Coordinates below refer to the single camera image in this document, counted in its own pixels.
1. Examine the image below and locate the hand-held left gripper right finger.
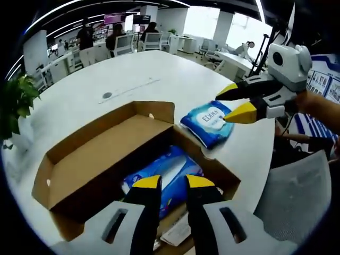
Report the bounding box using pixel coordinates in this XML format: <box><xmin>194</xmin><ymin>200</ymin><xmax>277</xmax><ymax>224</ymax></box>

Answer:
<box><xmin>185</xmin><ymin>174</ymin><xmax>296</xmax><ymax>255</ymax></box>

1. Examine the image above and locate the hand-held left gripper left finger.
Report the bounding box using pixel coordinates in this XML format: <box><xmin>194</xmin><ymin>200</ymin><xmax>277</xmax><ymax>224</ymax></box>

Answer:
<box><xmin>52</xmin><ymin>174</ymin><xmax>163</xmax><ymax>255</ymax></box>

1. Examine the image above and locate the white printed carton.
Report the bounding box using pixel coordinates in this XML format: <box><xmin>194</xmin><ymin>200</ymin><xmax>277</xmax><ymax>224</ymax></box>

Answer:
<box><xmin>159</xmin><ymin>212</ymin><xmax>192</xmax><ymax>248</ymax></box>

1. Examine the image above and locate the blue wet wipes soft item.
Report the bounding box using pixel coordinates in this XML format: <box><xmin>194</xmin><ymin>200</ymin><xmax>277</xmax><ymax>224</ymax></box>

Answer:
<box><xmin>180</xmin><ymin>100</ymin><xmax>235</xmax><ymax>149</ymax></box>

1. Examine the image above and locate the brown cardboard shoe box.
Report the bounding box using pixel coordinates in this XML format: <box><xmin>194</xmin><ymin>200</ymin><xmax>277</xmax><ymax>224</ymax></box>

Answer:
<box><xmin>31</xmin><ymin>100</ymin><xmax>242</xmax><ymax>255</ymax></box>

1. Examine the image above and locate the person's right hand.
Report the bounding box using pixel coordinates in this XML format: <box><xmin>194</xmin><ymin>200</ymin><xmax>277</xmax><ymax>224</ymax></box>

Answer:
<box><xmin>294</xmin><ymin>91</ymin><xmax>319</xmax><ymax>114</ymax></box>

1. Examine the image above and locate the black tripod stand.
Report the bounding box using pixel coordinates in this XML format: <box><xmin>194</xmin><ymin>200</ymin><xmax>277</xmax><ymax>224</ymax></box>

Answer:
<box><xmin>251</xmin><ymin>29</ymin><xmax>277</xmax><ymax>78</ymax></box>

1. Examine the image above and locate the white office desk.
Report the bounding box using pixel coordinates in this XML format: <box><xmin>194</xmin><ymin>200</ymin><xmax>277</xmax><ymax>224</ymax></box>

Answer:
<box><xmin>214</xmin><ymin>52</ymin><xmax>257</xmax><ymax>80</ymax></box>

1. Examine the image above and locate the blue white tissue package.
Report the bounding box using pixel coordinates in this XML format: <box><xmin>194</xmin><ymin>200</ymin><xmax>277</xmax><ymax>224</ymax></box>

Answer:
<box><xmin>122</xmin><ymin>145</ymin><xmax>205</xmax><ymax>221</ymax></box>

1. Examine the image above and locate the grey mesh office chair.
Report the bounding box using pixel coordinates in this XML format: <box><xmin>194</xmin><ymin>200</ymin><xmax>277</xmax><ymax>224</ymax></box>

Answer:
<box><xmin>253</xmin><ymin>150</ymin><xmax>333</xmax><ymax>242</ymax></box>

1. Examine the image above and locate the white office chair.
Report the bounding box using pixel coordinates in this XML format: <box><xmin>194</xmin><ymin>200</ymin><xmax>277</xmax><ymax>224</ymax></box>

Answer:
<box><xmin>115</xmin><ymin>34</ymin><xmax>135</xmax><ymax>56</ymax></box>
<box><xmin>142</xmin><ymin>32</ymin><xmax>163</xmax><ymax>52</ymax></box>

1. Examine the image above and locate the white table power panel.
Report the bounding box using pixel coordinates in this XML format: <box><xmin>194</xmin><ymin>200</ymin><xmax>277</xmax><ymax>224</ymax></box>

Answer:
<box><xmin>98</xmin><ymin>78</ymin><xmax>162</xmax><ymax>104</ymax></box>

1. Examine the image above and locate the purple lit monitor screen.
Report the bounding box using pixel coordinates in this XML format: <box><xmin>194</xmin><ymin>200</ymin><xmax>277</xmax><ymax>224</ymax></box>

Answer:
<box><xmin>104</xmin><ymin>13</ymin><xmax>126</xmax><ymax>25</ymax></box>

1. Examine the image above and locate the potted green plant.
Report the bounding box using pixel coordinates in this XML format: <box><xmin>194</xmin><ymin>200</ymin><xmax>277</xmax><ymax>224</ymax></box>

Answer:
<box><xmin>0</xmin><ymin>74</ymin><xmax>42</xmax><ymax>149</ymax></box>

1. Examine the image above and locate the blue wall display board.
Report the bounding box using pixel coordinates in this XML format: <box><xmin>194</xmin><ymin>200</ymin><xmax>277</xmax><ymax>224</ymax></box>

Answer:
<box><xmin>294</xmin><ymin>53</ymin><xmax>340</xmax><ymax>139</ymax></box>

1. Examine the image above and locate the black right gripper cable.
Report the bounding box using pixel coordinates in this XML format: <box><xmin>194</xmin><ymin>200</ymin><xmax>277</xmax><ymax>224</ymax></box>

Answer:
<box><xmin>280</xmin><ymin>113</ymin><xmax>295</xmax><ymax>138</ymax></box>

